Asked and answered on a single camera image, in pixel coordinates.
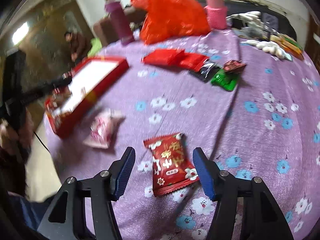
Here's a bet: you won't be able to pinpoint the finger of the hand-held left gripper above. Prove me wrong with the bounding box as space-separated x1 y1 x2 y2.
20 76 73 105

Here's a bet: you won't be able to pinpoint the purple bottle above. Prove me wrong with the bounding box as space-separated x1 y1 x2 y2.
104 0 135 46

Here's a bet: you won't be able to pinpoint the wooden glass door wardrobe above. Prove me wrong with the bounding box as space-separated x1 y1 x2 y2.
0 0 88 80

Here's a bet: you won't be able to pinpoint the white work gloves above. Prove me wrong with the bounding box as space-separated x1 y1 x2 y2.
226 11 260 23
246 39 293 62

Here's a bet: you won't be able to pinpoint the dark red snack packet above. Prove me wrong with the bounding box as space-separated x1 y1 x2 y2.
223 60 247 74

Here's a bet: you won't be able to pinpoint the pink snack packet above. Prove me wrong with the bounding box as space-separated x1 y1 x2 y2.
82 109 125 149

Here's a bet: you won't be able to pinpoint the plain red snack packet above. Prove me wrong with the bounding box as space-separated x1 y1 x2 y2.
142 49 185 67
175 52 209 72

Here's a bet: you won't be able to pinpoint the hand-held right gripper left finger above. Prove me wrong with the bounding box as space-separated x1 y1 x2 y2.
37 147 136 240

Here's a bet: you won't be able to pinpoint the wooden cabinet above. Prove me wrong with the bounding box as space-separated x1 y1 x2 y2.
309 12 320 63

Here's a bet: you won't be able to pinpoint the red snack gift box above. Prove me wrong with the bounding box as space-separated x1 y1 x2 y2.
44 56 130 139

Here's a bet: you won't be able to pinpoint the black snack packet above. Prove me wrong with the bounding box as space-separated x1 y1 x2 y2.
189 62 222 83

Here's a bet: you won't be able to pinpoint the black cable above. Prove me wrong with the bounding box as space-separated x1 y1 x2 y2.
34 131 50 153

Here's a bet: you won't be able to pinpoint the red plastic bag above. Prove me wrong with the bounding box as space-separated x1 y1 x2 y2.
130 0 210 45

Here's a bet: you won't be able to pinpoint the purple floral tablecloth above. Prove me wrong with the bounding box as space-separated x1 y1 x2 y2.
44 29 320 240

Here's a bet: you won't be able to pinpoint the person's blue trousers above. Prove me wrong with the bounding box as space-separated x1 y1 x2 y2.
7 191 60 230

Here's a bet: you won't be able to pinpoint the pink bottle with knitted sleeve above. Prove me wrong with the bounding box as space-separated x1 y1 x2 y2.
204 0 228 30

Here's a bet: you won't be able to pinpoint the red floral snack packet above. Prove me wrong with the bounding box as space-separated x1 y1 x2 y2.
143 132 200 197

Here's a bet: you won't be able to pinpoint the green cloth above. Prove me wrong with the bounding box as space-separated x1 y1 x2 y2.
87 38 103 57

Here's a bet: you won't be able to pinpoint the person's left hand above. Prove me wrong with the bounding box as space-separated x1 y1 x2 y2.
0 120 31 162

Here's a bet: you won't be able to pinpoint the orange snack packet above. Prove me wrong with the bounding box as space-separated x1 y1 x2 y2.
272 36 303 53
285 46 305 60

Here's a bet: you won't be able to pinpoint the person's left forearm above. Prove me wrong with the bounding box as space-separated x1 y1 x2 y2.
0 146 32 203

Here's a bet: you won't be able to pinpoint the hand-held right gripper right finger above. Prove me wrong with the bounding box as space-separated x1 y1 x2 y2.
192 147 294 240

